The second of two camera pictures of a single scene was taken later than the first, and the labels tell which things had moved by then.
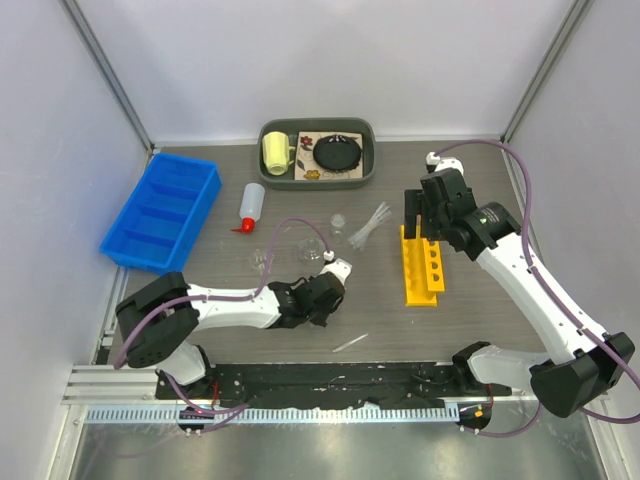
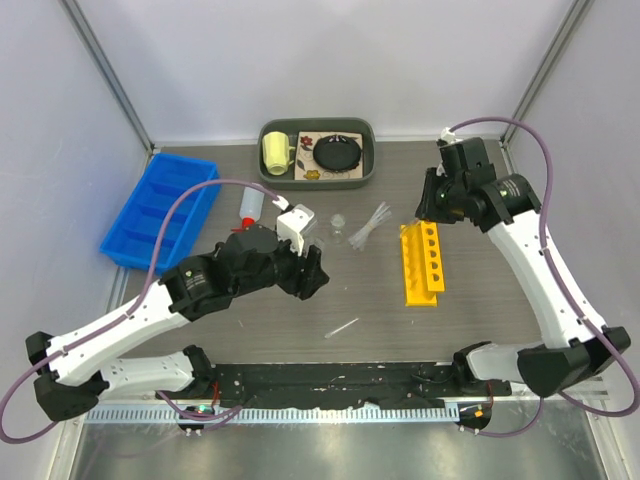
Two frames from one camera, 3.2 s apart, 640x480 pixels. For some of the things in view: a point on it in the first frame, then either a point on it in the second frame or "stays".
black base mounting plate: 327,384 stays
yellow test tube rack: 422,270 stays
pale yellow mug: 277,152 stays
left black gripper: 321,319 to 304,283
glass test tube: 350,342 to 327,335
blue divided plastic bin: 163,216 stays
